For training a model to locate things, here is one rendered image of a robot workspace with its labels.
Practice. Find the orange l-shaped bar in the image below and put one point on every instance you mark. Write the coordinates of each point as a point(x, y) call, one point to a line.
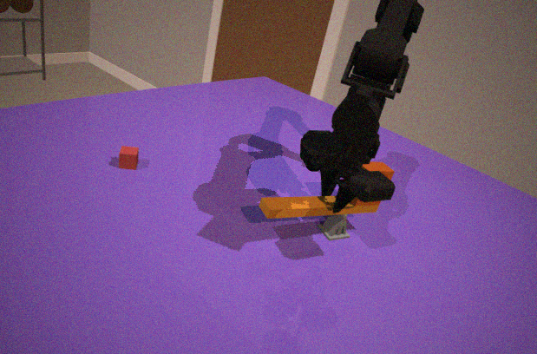
point(289, 207)

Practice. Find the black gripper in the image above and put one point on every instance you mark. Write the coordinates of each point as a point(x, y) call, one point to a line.
point(367, 186)

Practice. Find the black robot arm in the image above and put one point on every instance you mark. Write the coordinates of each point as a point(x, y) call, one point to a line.
point(378, 60)

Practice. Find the red cube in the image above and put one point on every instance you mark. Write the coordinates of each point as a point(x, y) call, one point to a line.
point(129, 157)

